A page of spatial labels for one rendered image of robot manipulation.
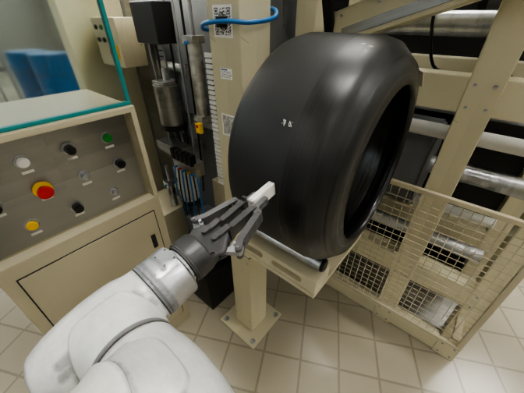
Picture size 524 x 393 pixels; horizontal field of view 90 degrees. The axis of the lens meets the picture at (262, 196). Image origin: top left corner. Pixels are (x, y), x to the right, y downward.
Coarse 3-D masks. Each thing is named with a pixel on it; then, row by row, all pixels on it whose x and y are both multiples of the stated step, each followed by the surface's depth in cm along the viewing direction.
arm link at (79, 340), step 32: (128, 288) 35; (64, 320) 32; (96, 320) 31; (128, 320) 31; (160, 320) 32; (32, 352) 31; (64, 352) 30; (96, 352) 28; (32, 384) 29; (64, 384) 29
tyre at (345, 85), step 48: (288, 48) 58; (336, 48) 53; (384, 48) 52; (288, 96) 52; (336, 96) 48; (384, 96) 51; (240, 144) 58; (288, 144) 51; (336, 144) 48; (384, 144) 93; (240, 192) 64; (288, 192) 53; (336, 192) 51; (384, 192) 87; (288, 240) 63; (336, 240) 63
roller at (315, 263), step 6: (258, 234) 91; (264, 234) 89; (270, 240) 88; (282, 246) 85; (288, 252) 85; (294, 252) 83; (300, 258) 82; (306, 258) 80; (312, 264) 79; (318, 264) 78; (324, 264) 78; (318, 270) 79
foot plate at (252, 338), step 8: (232, 312) 163; (272, 312) 163; (224, 320) 158; (232, 320) 158; (264, 320) 158; (272, 320) 158; (232, 328) 154; (240, 328) 154; (248, 328) 154; (256, 328) 154; (264, 328) 154; (240, 336) 150; (248, 336) 150; (256, 336) 150; (248, 344) 147; (256, 344) 147
